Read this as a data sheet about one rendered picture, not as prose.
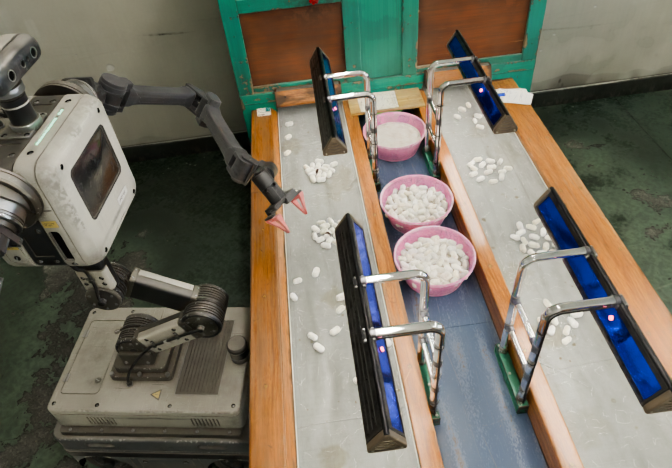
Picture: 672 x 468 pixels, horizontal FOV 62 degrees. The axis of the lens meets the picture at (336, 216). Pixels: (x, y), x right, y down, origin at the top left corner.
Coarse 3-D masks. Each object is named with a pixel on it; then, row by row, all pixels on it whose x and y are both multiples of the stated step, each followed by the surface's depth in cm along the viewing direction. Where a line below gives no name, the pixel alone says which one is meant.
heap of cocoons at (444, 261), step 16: (432, 240) 190; (448, 240) 189; (400, 256) 186; (416, 256) 185; (432, 256) 185; (448, 256) 186; (464, 256) 184; (432, 272) 179; (448, 272) 179; (464, 272) 179
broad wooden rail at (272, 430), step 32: (256, 128) 243; (256, 192) 212; (256, 224) 199; (256, 256) 188; (256, 288) 178; (256, 320) 169; (288, 320) 170; (256, 352) 160; (288, 352) 162; (256, 384) 153; (288, 384) 154; (256, 416) 146; (288, 416) 147; (256, 448) 140; (288, 448) 140
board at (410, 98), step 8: (416, 88) 254; (400, 96) 250; (408, 96) 250; (416, 96) 249; (352, 104) 248; (400, 104) 245; (408, 104) 245; (416, 104) 244; (424, 104) 244; (352, 112) 244; (360, 112) 243
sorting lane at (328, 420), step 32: (288, 128) 245; (288, 160) 229; (352, 160) 225; (320, 192) 213; (352, 192) 211; (288, 224) 201; (288, 256) 190; (320, 256) 189; (288, 288) 180; (320, 288) 179; (320, 320) 170; (384, 320) 168; (320, 384) 154; (352, 384) 153; (320, 416) 147; (352, 416) 147; (320, 448) 141; (352, 448) 141
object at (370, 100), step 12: (336, 72) 202; (348, 72) 201; (360, 72) 201; (336, 96) 190; (348, 96) 190; (360, 96) 191; (372, 96) 191; (372, 108) 195; (372, 120) 198; (372, 132) 202; (372, 144) 206; (372, 156) 210; (372, 168) 225
